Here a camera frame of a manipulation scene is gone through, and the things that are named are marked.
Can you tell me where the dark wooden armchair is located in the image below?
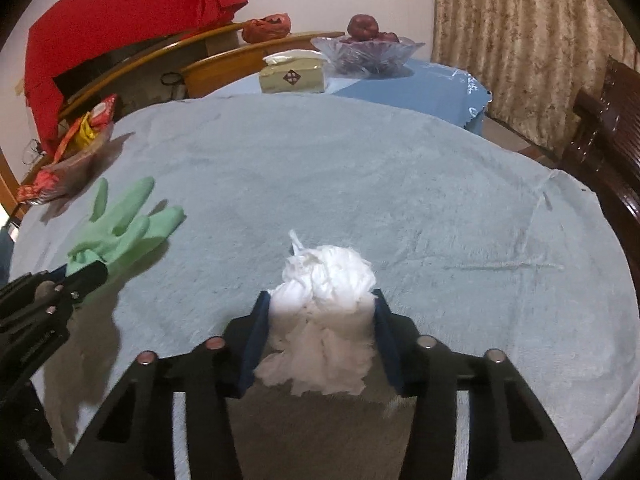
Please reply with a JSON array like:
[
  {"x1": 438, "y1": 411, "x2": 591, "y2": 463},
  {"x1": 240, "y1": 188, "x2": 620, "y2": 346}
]
[{"x1": 560, "y1": 57, "x2": 640, "y2": 271}]

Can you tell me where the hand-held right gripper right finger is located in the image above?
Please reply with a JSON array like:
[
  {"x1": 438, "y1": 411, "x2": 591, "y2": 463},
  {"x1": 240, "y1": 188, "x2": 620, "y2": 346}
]
[{"x1": 370, "y1": 290, "x2": 583, "y2": 480}]

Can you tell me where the blue tablecloth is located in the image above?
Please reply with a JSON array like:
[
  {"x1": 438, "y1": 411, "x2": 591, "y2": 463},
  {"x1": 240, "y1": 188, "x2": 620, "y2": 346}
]
[{"x1": 215, "y1": 57, "x2": 493, "y2": 136}]

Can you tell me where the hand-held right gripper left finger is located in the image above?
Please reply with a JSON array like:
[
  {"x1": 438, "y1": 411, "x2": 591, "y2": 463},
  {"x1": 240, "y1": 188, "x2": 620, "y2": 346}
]
[{"x1": 60, "y1": 290, "x2": 273, "y2": 480}]

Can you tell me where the red plastic bag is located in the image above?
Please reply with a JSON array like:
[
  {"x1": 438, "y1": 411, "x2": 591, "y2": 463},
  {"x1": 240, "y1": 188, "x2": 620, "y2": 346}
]
[{"x1": 241, "y1": 12, "x2": 292, "y2": 43}]

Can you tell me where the green rubber glove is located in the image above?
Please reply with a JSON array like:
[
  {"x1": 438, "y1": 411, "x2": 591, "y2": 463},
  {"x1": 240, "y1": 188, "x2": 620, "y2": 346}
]
[{"x1": 66, "y1": 176, "x2": 187, "y2": 278}]

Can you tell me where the tissue box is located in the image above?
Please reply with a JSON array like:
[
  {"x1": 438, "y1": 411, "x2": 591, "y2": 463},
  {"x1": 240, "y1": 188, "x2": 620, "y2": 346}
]
[{"x1": 258, "y1": 49, "x2": 327, "y2": 96}]

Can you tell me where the red snack packet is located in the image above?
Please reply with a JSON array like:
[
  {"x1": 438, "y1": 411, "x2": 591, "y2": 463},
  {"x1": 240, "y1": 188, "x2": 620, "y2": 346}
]
[{"x1": 16, "y1": 94, "x2": 118, "y2": 207}]

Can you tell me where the light blue grey blanket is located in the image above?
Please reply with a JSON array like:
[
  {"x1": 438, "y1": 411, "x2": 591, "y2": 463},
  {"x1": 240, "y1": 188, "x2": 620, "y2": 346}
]
[{"x1": 9, "y1": 94, "x2": 628, "y2": 471}]

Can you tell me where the red cloth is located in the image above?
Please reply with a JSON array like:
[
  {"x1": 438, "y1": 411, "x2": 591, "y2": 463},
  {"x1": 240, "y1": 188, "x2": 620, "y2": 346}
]
[{"x1": 25, "y1": 0, "x2": 249, "y2": 153}]

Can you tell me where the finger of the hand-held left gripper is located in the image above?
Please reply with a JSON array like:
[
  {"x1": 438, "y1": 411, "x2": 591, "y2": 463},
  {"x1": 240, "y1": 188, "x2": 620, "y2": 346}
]
[
  {"x1": 55, "y1": 261, "x2": 109, "y2": 311},
  {"x1": 0, "y1": 266, "x2": 68, "y2": 301}
]

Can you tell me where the white tissue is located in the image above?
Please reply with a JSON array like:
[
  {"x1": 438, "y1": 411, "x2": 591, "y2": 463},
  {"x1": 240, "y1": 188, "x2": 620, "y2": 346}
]
[{"x1": 254, "y1": 230, "x2": 377, "y2": 397}]

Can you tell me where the glass fruit bowl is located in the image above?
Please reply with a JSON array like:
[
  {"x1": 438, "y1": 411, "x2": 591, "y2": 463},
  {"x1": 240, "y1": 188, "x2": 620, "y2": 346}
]
[{"x1": 310, "y1": 35, "x2": 426, "y2": 79}]

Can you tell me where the beige patterned curtain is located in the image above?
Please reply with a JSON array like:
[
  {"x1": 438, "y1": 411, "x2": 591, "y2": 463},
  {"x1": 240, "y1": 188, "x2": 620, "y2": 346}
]
[{"x1": 431, "y1": 0, "x2": 640, "y2": 153}]

